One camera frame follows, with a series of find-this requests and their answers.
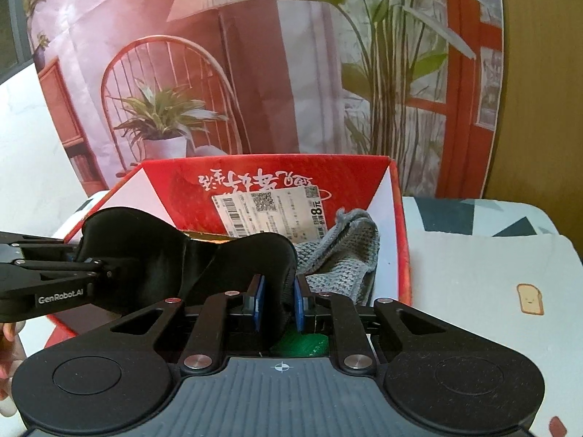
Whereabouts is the black sleep eye mask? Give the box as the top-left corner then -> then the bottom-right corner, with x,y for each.
75,207 -> 297,319

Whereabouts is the printed room backdrop poster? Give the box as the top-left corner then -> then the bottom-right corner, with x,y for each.
21,0 -> 503,198

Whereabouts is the person's left hand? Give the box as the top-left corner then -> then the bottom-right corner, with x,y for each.
0,322 -> 26,417

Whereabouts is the green object in box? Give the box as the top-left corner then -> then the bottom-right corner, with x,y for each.
273,331 -> 329,358

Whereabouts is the grey knitted cloth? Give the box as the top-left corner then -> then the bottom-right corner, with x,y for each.
296,209 -> 380,306

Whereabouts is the white shipping label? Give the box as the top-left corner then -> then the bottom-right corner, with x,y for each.
212,185 -> 328,244

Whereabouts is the red strawberry cardboard box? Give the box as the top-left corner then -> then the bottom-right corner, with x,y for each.
42,154 -> 413,360

